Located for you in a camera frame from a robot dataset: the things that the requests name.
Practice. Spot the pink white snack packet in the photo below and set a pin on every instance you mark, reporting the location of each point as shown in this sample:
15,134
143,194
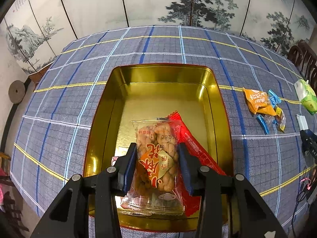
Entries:
113,160

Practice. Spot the red snack packet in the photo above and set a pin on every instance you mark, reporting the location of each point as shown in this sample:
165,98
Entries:
183,134

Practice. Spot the painted folding screen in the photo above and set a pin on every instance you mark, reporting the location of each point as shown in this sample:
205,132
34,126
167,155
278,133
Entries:
34,32

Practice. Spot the blue cookie packet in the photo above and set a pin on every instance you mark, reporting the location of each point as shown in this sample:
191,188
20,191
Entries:
274,99

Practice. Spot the round stone millstone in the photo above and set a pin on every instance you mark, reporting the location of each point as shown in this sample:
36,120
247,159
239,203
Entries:
16,91

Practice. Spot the orange snack packet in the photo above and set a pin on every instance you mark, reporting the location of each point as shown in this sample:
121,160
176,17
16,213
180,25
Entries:
258,102

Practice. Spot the small blue wrapper packet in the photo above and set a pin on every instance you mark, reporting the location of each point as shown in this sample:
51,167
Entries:
263,124

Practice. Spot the pink cloth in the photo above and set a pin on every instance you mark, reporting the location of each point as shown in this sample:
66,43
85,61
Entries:
5,183

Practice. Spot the gold metal tin box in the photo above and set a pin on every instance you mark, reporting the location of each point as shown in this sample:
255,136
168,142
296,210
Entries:
155,107

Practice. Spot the yellow candy packet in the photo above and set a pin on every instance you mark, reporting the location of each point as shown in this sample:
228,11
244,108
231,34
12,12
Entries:
280,118

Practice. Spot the green tissue pack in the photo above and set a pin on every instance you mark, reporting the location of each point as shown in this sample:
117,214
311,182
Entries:
306,95

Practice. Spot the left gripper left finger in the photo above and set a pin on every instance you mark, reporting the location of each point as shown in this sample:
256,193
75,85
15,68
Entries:
126,168

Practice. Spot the dark wooden chair right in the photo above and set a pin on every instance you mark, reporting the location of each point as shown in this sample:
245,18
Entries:
304,58

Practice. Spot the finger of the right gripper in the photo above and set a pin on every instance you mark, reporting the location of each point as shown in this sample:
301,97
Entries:
308,146

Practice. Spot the dark wooden chair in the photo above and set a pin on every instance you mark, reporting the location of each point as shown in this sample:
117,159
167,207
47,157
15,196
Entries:
304,58
11,222

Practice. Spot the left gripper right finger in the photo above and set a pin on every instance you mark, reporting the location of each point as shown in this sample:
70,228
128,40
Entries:
193,179

